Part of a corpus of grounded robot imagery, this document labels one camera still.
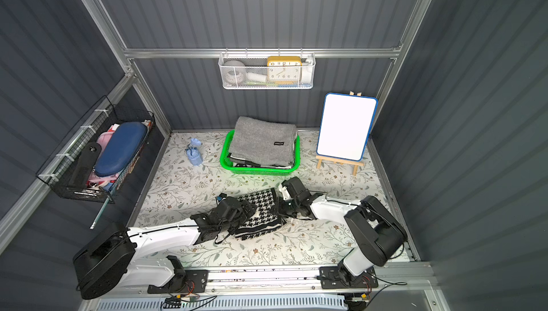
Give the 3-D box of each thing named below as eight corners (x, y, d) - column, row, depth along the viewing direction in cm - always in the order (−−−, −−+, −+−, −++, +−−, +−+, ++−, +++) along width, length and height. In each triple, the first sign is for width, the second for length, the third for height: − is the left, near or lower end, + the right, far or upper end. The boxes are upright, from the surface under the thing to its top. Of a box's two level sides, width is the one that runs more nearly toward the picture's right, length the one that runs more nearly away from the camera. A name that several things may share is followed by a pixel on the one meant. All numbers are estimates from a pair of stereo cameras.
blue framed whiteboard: (313, 164, 108) (324, 113, 82) (316, 143, 117) (326, 91, 91) (355, 171, 105) (380, 120, 79) (354, 148, 114) (376, 97, 88)
